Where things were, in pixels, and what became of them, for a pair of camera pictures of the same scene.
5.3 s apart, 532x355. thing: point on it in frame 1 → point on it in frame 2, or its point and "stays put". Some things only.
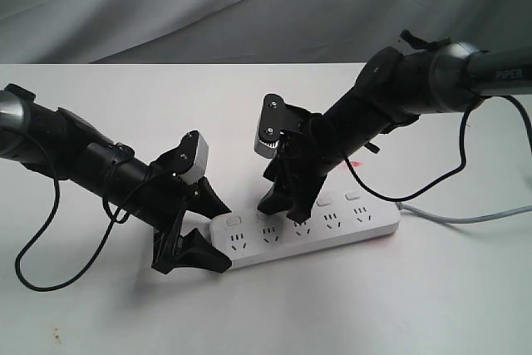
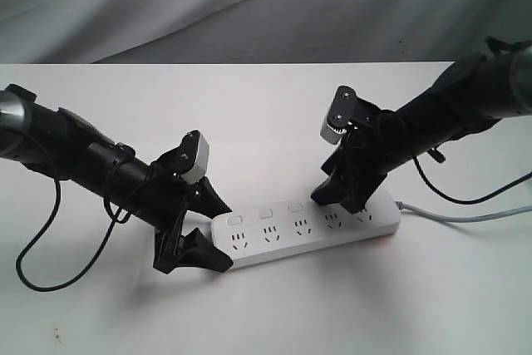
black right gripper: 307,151 → 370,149
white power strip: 252,239 stays put
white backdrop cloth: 255,9 stays put
